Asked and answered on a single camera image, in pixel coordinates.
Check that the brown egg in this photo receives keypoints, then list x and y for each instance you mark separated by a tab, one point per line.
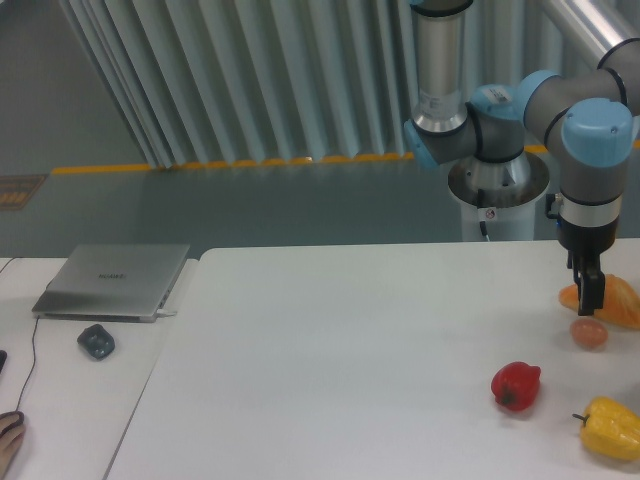
588	333

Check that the black computer mouse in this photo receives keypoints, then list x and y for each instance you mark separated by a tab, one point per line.
18	426

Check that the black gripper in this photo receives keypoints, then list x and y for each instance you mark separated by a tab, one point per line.
588	277

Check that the black keyboard edge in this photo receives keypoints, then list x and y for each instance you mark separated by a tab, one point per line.
3	360

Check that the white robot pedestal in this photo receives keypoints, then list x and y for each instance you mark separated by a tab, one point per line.
497	201

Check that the person's hand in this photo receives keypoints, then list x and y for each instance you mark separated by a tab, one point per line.
9	448

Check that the red bell pepper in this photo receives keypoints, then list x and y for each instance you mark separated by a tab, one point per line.
516	385

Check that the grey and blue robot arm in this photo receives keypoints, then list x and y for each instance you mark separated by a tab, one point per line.
587	123

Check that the small dark grey dish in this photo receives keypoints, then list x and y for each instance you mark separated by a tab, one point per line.
97	342

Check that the silver closed laptop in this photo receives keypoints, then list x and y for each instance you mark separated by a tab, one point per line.
115	282

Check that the yellow bell pepper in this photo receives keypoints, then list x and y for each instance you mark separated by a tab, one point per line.
610	429

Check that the orange triangular bread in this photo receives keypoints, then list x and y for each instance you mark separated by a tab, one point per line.
620	306

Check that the folded white partition screen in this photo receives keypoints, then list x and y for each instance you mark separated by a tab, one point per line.
258	81

